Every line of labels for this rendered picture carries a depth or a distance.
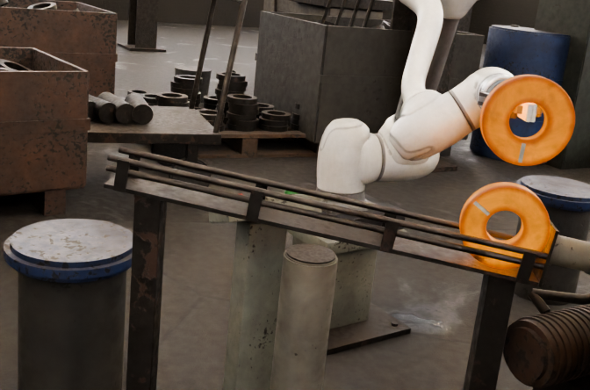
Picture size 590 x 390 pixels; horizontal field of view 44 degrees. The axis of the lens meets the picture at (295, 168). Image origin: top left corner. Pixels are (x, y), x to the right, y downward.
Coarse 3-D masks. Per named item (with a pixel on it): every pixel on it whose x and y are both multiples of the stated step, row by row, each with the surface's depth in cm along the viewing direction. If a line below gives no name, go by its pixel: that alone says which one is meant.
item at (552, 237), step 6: (552, 228) 130; (552, 234) 130; (552, 240) 129; (546, 246) 131; (552, 246) 129; (546, 252) 131; (540, 258) 133; (546, 264) 130; (534, 270) 135; (540, 270) 132; (546, 270) 130; (540, 276) 131; (540, 282) 131
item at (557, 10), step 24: (552, 0) 495; (576, 0) 478; (552, 24) 496; (576, 24) 479; (576, 48) 480; (576, 72) 481; (576, 96) 483; (576, 120) 489; (576, 144) 495; (576, 168) 503
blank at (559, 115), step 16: (512, 80) 125; (528, 80) 124; (544, 80) 124; (496, 96) 125; (512, 96) 125; (528, 96) 125; (544, 96) 125; (560, 96) 124; (480, 112) 129; (496, 112) 126; (544, 112) 127; (560, 112) 125; (480, 128) 129; (496, 128) 127; (544, 128) 127; (560, 128) 126; (496, 144) 127; (512, 144) 127; (528, 144) 127; (544, 144) 126; (560, 144) 126; (512, 160) 127; (528, 160) 127; (544, 160) 127
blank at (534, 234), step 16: (480, 192) 131; (496, 192) 130; (512, 192) 129; (528, 192) 129; (464, 208) 132; (480, 208) 131; (496, 208) 130; (512, 208) 130; (528, 208) 130; (544, 208) 129; (464, 224) 132; (480, 224) 132; (528, 224) 130; (544, 224) 130; (496, 240) 134; (512, 240) 133; (528, 240) 131; (544, 240) 130; (480, 256) 133
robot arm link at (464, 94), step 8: (480, 72) 157; (488, 72) 154; (496, 72) 153; (504, 72) 153; (464, 80) 159; (472, 80) 155; (480, 80) 153; (456, 88) 158; (464, 88) 156; (472, 88) 154; (456, 96) 156; (464, 96) 155; (472, 96) 154; (464, 104) 155; (472, 104) 154; (464, 112) 155; (472, 112) 155; (472, 120) 156; (472, 128) 157
